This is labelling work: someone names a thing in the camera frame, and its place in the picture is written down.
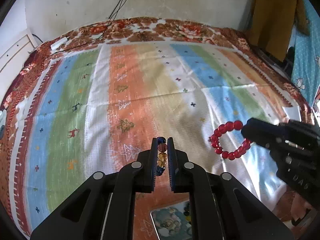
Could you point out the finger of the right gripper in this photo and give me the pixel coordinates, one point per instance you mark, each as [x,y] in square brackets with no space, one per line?
[263,133]

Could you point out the person's right hand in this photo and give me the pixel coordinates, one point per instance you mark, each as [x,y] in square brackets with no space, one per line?
[303,215]

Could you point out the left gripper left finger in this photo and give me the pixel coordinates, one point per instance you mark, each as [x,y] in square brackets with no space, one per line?
[103,206]

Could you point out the brown floral bedsheet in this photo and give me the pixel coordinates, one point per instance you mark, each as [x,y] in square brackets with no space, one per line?
[155,30]

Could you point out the teal dotted fabric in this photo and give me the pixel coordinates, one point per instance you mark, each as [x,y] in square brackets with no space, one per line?
[305,73]

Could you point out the white cabinet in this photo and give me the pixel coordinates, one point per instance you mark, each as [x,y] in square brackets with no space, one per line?
[13,59]

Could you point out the striped colourful blanket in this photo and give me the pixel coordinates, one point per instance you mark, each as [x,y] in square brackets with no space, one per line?
[150,117]

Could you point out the yellow hanging cloth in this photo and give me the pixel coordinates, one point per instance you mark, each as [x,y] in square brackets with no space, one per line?
[272,23]

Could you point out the white power strip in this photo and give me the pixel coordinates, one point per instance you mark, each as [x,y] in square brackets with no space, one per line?
[58,43]

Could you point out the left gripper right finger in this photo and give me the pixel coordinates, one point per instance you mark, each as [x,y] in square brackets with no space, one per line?
[220,206]

